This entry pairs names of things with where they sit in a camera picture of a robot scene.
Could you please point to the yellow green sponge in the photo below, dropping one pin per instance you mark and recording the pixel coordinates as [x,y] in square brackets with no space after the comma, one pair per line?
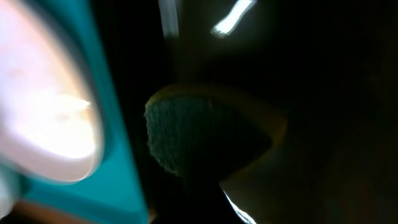
[219,127]

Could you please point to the white plate with stain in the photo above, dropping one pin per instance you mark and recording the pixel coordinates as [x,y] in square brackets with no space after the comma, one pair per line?
[50,120]

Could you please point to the teal plastic tray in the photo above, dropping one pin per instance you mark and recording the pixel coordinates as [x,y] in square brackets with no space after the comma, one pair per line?
[112,194]

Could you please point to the black water tray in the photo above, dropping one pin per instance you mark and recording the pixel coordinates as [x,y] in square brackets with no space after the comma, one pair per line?
[329,66]

